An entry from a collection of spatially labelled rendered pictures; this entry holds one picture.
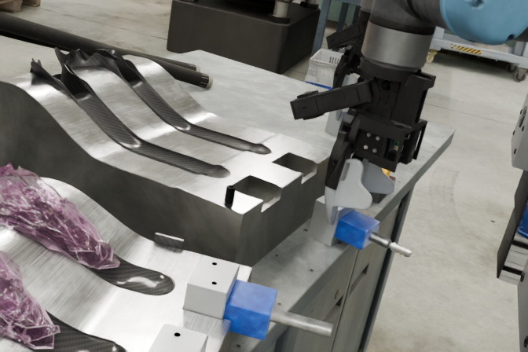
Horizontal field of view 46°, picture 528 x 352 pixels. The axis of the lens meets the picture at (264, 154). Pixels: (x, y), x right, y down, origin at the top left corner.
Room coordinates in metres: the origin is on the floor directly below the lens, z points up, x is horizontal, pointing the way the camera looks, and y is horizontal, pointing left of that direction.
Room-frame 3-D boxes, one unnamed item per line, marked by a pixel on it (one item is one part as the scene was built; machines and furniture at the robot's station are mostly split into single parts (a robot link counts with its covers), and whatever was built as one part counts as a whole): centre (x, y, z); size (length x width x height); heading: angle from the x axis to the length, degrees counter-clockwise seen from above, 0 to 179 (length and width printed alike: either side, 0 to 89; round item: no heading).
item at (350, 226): (0.72, -0.15, 0.83); 0.13 x 0.05 x 0.05; 59
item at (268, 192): (0.66, 0.00, 0.87); 0.05 x 0.05 x 0.04; 66
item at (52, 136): (0.81, 0.18, 0.87); 0.50 x 0.26 x 0.14; 66
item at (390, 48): (0.74, -0.13, 1.07); 0.08 x 0.08 x 0.05
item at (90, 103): (0.79, 0.17, 0.92); 0.35 x 0.16 x 0.09; 66
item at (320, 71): (3.95, -0.50, 0.28); 0.61 x 0.41 x 0.15; 77
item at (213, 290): (0.47, -0.02, 0.86); 0.13 x 0.05 x 0.05; 83
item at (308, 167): (0.76, -0.04, 0.87); 0.05 x 0.05 x 0.04; 66
